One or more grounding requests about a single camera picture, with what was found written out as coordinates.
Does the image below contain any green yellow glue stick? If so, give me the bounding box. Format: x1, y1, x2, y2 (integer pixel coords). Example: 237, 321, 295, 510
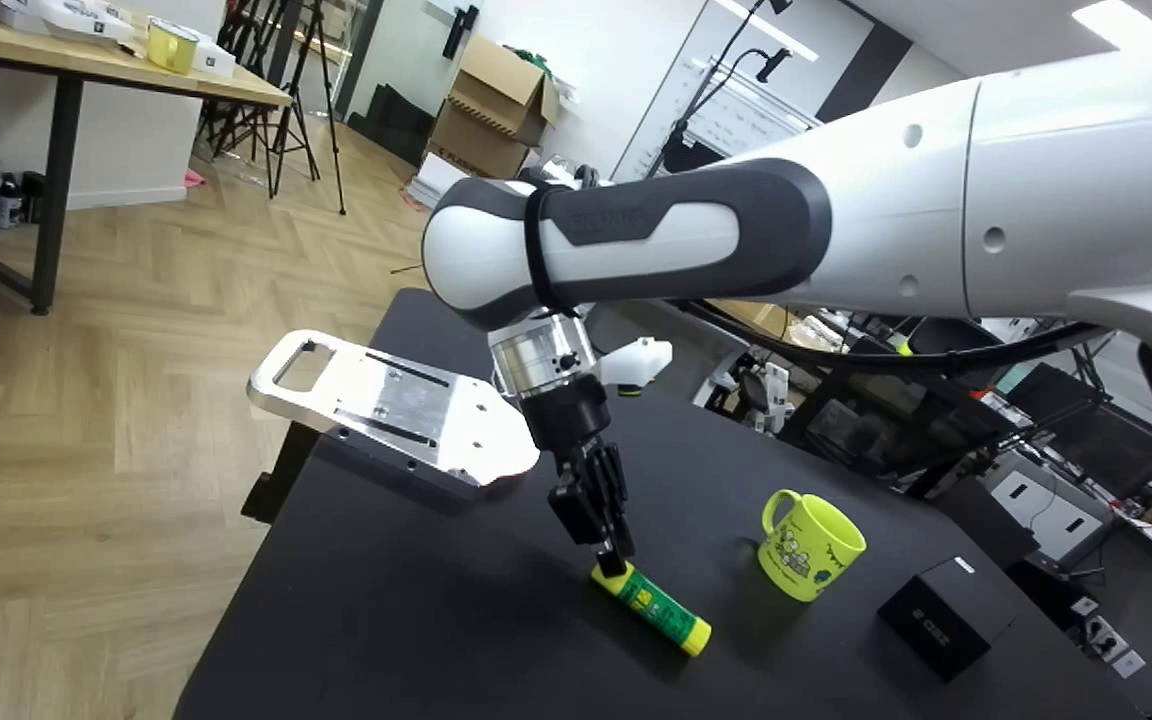
591, 563, 710, 657

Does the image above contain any black camera tripod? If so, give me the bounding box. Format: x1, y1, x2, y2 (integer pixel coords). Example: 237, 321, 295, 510
201, 0, 351, 219

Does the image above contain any black monitor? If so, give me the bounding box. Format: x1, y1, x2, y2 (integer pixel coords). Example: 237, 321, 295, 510
784, 355, 1010, 501

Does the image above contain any wooden desk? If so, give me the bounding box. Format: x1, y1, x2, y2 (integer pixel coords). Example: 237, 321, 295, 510
0, 28, 288, 316

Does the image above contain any yellow-green mug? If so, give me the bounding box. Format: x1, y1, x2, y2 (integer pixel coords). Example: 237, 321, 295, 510
756, 489, 866, 603

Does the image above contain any cardboard box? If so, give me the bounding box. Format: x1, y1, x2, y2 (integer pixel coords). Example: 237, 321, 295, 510
428, 38, 558, 176

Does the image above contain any black box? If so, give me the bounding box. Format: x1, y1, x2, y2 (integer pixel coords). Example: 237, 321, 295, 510
874, 555, 1010, 682

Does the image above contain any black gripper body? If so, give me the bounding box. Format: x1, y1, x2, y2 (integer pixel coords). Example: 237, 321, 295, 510
524, 379, 633, 547

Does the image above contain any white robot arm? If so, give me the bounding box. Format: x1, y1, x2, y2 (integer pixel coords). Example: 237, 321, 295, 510
418, 51, 1152, 383

